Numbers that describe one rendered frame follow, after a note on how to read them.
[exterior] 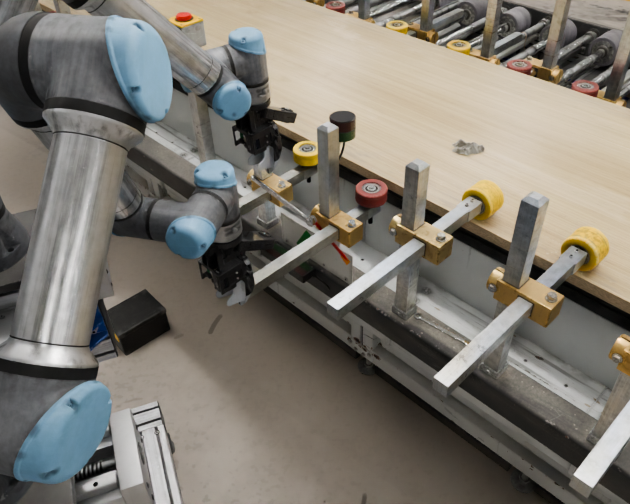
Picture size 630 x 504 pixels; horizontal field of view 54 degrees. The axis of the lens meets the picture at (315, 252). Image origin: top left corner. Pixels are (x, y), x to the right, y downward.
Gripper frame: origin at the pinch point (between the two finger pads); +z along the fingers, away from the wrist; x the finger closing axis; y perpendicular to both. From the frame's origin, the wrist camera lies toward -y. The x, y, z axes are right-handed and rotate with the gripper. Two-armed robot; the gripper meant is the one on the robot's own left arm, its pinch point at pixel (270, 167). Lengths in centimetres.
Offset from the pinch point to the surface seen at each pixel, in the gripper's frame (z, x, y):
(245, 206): 9.4, -3.2, 7.3
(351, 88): 6, -19, -52
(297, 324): 95, -23, -22
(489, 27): 4, -6, -111
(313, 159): 5.6, -0.2, -15.1
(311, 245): 8.2, 21.3, 8.3
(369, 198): 4.7, 23.2, -10.4
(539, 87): 8, 26, -90
